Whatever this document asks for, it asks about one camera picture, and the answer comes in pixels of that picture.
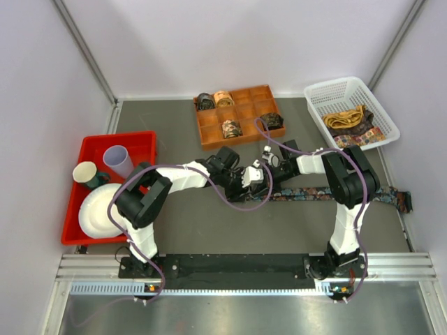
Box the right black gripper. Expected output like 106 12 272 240
253 163 296 198

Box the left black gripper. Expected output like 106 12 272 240
219 167 251 202

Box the dark floral necktie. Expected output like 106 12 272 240
244 185 413 214

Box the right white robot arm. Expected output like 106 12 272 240
254 140 379 279

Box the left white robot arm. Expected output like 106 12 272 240
110 147 263 277

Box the dark brown rolled tie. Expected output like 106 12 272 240
260 112 284 131

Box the floral black rolled tie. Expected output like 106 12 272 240
221 119 243 139

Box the orange compartment tray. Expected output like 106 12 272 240
193 84 286 150

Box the gold folded tie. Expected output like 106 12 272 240
322 105 365 129

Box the white plastic basket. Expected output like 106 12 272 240
304 77 400 151

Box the peach rolled tie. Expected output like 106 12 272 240
213 90 235 107

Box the dark maroon folded tie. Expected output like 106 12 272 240
328 110 374 137

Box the cream floral folded tie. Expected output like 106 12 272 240
333 127 386 148

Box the red plastic bin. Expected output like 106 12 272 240
61 131 157 246

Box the lilac plastic cup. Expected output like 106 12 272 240
103 145 134 179

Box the white paper plate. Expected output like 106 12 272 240
78 183 122 239

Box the dark green mug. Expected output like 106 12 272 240
82 171 110 190

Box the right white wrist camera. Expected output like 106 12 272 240
262 145 280 168

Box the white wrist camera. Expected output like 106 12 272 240
242 160 264 188
262 145 280 168

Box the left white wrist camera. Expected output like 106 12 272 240
242 160 264 188

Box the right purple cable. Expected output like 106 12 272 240
254 117 372 303

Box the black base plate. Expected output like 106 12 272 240
117 253 369 290

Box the aluminium frame rail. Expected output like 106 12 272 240
42 253 446 334

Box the slotted cable duct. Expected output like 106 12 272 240
69 281 341 297

